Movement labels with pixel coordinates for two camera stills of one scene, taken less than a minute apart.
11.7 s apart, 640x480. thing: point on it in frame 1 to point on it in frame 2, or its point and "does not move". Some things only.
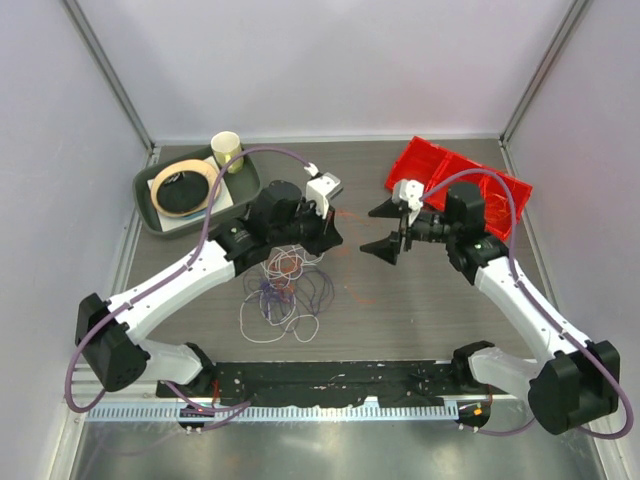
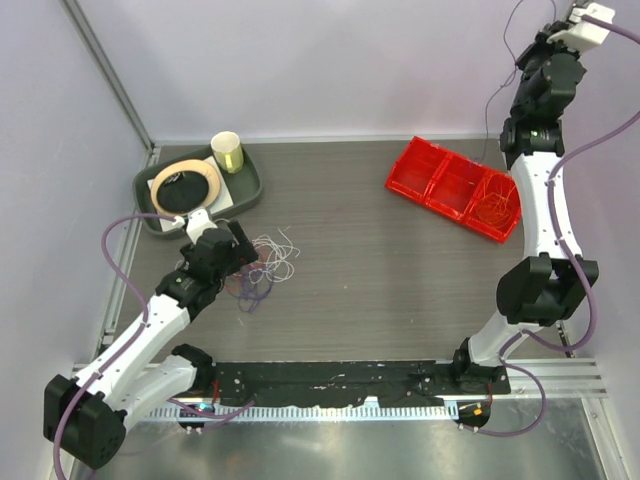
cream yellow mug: (225, 145) does not move
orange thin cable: (285, 290) to (234, 284)
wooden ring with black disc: (184, 188) does not move
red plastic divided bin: (424, 162) does not move
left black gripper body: (308, 227) to (235, 262)
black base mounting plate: (263, 384) does not move
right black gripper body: (427, 228) to (531, 59)
